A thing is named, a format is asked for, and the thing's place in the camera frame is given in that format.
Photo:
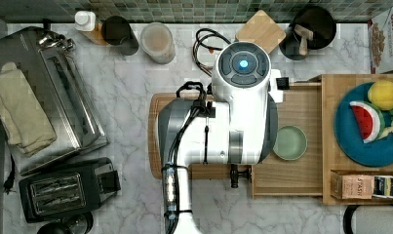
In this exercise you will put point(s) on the yellow lemon toy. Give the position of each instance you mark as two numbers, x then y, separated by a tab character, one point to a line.
380	94

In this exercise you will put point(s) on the stash tea box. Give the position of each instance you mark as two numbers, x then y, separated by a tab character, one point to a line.
345	187

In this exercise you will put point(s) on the black toaster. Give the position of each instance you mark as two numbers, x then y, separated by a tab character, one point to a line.
67	190

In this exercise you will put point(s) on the teal canister wooden lid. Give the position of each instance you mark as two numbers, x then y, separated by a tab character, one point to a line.
262	30

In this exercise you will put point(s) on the watermelon slice toy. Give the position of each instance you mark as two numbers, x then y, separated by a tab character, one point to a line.
369	119

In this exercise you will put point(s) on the dark cylindrical cup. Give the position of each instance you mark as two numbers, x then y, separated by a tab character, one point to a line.
117	32

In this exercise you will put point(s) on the black utensil holder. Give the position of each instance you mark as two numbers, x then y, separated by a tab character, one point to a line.
315	18

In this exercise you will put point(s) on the white kettle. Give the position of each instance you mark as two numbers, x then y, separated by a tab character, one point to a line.
368	220

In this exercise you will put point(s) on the blue plate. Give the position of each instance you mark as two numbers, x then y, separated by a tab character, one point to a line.
378	153

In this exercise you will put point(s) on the wooden cutting board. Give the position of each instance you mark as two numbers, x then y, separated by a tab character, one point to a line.
197	171

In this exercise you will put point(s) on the striped tea box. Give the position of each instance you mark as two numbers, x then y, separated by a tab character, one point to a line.
383	186

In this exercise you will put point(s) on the wooden brush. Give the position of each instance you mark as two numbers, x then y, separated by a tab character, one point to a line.
305	36

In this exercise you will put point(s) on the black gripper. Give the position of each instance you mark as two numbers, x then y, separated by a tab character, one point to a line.
235	174

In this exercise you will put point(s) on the green bowl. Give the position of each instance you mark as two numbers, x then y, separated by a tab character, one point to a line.
291	143

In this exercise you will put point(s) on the white cap bottle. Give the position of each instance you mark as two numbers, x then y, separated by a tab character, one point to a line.
86	23

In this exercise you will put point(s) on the cereal box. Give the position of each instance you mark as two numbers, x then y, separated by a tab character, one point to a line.
381	42

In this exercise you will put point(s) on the black round object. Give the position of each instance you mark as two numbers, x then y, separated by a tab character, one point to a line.
77	224

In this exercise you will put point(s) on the wooden cabinet organizer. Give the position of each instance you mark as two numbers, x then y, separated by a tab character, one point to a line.
334	89

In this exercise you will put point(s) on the silver toaster oven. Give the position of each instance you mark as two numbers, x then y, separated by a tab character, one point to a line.
45	59

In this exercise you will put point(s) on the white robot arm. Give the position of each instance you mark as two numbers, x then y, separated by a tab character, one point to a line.
239	127

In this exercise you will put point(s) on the beige folded towel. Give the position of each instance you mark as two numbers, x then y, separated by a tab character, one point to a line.
24	120

